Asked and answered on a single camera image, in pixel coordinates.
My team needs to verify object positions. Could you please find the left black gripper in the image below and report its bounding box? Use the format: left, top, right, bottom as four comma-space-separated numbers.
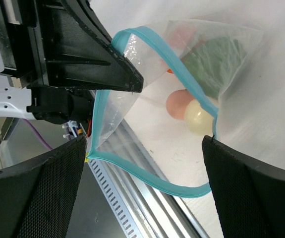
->
0, 0, 144, 124

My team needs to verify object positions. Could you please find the slotted grey cable duct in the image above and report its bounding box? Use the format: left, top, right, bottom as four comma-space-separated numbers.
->
87, 160, 143, 238

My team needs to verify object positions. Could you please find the peach toy egg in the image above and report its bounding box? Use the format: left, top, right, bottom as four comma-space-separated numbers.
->
166, 89, 194, 120

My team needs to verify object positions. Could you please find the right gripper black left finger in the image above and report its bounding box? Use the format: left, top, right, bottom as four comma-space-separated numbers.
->
0, 136, 87, 238

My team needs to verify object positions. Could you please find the white toy onion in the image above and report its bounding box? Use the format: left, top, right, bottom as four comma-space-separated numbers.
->
184, 99, 213, 135

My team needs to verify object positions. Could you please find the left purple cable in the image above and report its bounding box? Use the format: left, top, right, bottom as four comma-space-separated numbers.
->
20, 119, 54, 151

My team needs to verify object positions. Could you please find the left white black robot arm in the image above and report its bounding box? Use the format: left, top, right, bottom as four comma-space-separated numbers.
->
0, 0, 144, 124

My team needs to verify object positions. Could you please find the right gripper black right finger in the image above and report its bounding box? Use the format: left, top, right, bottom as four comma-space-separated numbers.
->
202, 135, 285, 238

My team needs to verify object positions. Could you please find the green toy bell pepper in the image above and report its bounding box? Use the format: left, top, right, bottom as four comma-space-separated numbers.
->
181, 37, 247, 100

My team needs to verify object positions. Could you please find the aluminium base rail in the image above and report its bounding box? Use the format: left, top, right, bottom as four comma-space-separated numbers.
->
114, 119, 210, 238

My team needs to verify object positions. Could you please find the clear zip bag blue zipper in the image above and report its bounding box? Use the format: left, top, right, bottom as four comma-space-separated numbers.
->
87, 19, 263, 198

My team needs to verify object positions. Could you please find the orange toy pumpkin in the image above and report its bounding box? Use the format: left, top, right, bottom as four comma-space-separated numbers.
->
165, 24, 206, 60

